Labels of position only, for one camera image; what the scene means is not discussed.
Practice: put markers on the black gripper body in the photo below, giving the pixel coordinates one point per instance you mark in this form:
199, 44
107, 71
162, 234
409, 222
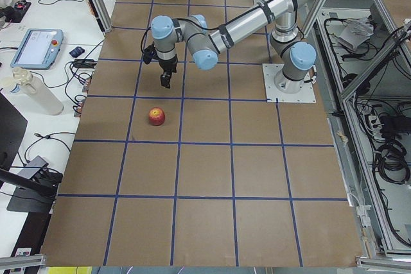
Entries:
168, 65

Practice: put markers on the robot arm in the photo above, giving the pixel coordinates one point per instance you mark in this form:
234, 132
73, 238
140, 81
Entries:
205, 44

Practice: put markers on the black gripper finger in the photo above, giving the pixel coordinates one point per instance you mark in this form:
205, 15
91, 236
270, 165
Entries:
168, 77
162, 79

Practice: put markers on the white thermos bottle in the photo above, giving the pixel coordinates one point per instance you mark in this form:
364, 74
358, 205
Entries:
22, 80

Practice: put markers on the red yellow apple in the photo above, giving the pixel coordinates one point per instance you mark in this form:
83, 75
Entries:
156, 116

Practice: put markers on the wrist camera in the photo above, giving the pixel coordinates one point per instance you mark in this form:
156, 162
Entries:
149, 54

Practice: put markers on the black monitor stand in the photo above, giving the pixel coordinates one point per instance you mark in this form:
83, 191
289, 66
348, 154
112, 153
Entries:
35, 184

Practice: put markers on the dark blue small pouch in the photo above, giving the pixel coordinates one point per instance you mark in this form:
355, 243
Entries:
77, 51

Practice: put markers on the blue teach pendant near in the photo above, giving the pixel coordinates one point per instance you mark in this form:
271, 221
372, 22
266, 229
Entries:
38, 49

